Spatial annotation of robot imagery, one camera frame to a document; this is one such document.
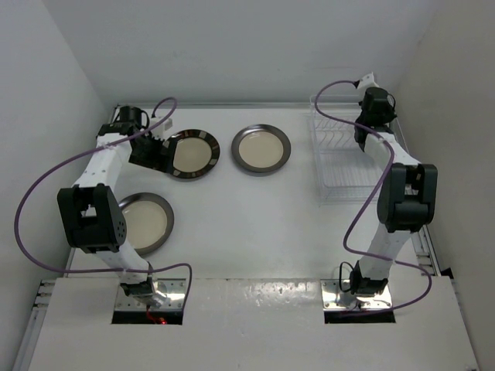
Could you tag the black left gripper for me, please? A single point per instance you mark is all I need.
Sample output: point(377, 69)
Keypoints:
point(155, 161)

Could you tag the metal base plate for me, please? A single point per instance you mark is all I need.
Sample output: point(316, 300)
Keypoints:
point(336, 297)
point(169, 296)

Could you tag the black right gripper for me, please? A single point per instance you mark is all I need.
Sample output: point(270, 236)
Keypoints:
point(390, 113)

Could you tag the white wire dish rack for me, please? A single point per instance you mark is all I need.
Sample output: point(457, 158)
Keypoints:
point(344, 173)

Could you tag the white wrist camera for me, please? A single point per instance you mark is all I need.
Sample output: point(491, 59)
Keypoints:
point(367, 81)
point(159, 132)

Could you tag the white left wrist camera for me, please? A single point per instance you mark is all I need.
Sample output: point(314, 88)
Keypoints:
point(159, 132)

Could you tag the grey rimmed beige plate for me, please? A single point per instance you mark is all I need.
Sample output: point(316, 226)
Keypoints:
point(260, 149)
point(150, 220)

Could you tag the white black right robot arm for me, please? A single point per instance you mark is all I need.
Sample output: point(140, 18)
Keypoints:
point(407, 192)

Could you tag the dark segmented rim plate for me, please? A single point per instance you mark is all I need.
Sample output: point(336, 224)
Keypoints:
point(190, 154)

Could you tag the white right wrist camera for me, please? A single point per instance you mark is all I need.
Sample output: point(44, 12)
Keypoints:
point(367, 81)

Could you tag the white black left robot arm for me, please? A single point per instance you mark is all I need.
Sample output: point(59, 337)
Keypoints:
point(92, 219)

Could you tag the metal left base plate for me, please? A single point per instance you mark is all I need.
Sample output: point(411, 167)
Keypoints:
point(169, 296)

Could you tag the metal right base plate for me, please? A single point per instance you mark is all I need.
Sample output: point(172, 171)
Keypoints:
point(336, 297)

